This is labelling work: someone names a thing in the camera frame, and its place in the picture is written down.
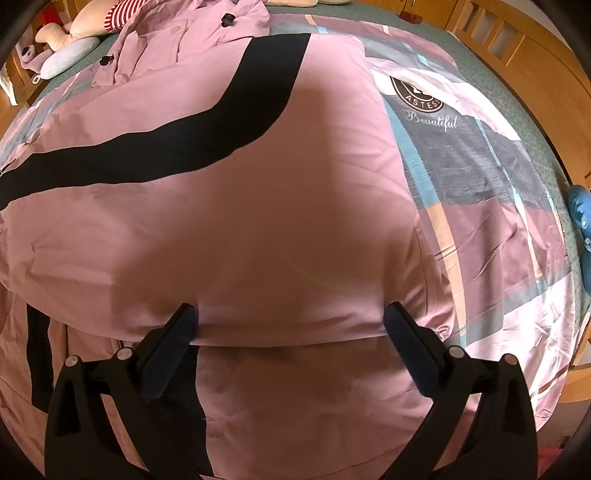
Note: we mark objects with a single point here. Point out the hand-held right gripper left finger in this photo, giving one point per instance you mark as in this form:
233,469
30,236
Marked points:
171,341

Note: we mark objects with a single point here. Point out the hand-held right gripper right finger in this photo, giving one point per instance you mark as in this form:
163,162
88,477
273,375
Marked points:
408,344

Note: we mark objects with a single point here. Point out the pink jacket with black stripes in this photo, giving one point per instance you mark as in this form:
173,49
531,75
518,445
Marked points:
231,184

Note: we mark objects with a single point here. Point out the pink grey patchwork blanket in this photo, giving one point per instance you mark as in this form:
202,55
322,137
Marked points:
485,230

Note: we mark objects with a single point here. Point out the blue plush toy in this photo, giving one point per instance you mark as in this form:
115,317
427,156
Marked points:
579,207

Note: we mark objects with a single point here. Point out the small lavender pillow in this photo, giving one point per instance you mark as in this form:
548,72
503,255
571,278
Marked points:
69,55

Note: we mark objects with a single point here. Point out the wooden bed headboard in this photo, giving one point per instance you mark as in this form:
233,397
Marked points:
14,78

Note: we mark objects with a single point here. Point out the wooden bed footboard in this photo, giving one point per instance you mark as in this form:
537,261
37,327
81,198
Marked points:
521,50

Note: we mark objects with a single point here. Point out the pink plush toy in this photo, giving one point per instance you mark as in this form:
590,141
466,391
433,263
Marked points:
30,54

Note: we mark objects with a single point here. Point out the small red-brown box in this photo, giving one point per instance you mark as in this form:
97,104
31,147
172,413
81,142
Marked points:
411,18

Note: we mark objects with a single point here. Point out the beige plush dog striped shirt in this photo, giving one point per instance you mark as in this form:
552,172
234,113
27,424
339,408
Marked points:
87,18

